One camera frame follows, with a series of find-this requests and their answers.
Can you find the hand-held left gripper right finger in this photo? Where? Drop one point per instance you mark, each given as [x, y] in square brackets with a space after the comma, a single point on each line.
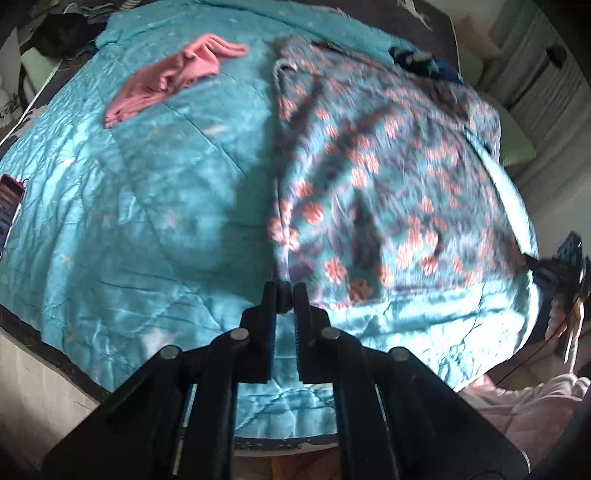
[300, 334]

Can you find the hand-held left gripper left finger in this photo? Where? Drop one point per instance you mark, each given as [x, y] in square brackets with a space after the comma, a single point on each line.
[270, 334]

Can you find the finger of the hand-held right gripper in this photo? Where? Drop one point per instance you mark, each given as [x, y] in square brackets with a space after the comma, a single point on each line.
[531, 261]

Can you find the floral teal garment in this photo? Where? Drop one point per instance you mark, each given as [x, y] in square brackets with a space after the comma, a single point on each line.
[392, 184]

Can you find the person's right hand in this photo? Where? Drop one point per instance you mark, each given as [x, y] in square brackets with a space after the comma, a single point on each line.
[558, 318]

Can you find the green pillow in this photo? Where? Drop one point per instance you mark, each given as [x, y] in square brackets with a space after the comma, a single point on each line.
[517, 141]
[471, 67]

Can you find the person's pink fleece clothing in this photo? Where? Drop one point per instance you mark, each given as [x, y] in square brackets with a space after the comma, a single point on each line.
[531, 415]

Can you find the turquoise star quilt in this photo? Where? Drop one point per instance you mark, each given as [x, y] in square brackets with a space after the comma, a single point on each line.
[161, 207]

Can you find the navy fleece blanket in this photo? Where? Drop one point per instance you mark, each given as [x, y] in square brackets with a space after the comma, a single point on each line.
[422, 62]

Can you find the pink pillow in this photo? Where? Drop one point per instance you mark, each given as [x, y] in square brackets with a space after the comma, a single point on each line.
[480, 39]

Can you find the pink garment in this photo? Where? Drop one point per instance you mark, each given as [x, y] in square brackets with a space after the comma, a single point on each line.
[175, 76]

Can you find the dark striped object at edge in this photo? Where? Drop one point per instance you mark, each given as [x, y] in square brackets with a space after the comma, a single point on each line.
[10, 217]

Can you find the black bag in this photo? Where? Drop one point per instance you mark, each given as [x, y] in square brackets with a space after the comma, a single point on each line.
[69, 37]

